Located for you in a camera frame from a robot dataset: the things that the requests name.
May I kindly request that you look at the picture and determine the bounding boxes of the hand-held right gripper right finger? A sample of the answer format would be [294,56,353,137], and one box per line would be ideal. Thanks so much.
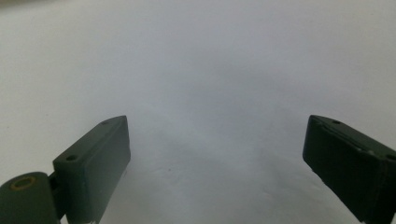
[302,114,396,224]

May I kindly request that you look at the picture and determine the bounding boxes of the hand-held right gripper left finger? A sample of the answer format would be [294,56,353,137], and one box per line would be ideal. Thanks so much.
[51,115,132,224]

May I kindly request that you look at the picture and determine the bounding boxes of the light blue foam mat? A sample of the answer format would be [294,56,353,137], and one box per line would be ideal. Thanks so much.
[0,0,396,224]

